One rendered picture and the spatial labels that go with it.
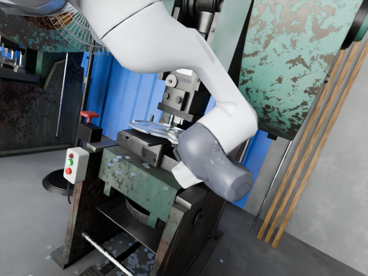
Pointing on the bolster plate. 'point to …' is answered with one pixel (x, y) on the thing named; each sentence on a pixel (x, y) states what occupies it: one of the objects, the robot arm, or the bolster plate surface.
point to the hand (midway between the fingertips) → (174, 138)
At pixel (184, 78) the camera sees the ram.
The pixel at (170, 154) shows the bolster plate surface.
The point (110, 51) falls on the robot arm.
